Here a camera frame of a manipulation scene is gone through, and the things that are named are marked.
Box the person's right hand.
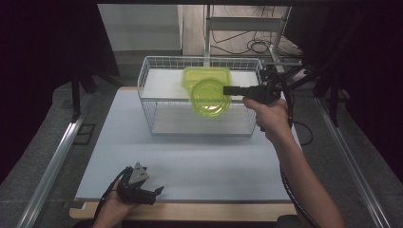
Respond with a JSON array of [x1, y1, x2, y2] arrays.
[[242, 98, 294, 143]]

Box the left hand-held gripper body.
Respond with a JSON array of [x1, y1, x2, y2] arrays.
[[117, 161, 150, 205]]

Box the round green plastic plate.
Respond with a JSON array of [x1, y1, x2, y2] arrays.
[[189, 78, 233, 119]]

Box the aluminium rail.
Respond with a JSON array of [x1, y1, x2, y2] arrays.
[[316, 96, 393, 228], [16, 94, 93, 228]]

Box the white wire rack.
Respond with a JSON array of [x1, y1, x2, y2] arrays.
[[137, 55, 268, 137]]

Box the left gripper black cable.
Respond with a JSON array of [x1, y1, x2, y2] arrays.
[[94, 165, 133, 220]]

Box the rectangular green plastic tray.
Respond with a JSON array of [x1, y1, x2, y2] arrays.
[[182, 66, 233, 91]]

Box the white cabinet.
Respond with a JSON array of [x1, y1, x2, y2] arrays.
[[97, 3, 184, 53]]

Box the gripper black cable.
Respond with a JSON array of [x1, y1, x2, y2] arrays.
[[94, 165, 133, 220], [272, 70, 321, 228]]

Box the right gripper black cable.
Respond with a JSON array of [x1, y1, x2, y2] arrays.
[[272, 70, 321, 228]]

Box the white power strip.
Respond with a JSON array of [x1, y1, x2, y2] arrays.
[[291, 67, 311, 83]]

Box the black cable loop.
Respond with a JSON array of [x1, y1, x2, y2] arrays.
[[294, 121, 315, 147]]

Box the black stand post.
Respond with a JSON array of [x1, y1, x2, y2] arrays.
[[70, 70, 83, 124], [327, 73, 342, 128]]

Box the black metal strut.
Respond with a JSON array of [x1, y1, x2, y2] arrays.
[[283, 63, 335, 93]]

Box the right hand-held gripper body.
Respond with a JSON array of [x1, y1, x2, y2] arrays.
[[250, 61, 302, 104]]

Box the person's left hand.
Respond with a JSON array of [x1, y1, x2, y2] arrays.
[[94, 181, 141, 227]]

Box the black floor cables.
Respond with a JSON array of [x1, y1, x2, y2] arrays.
[[209, 28, 302, 59]]

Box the white metal desk frame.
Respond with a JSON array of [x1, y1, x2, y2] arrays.
[[202, 4, 293, 74]]

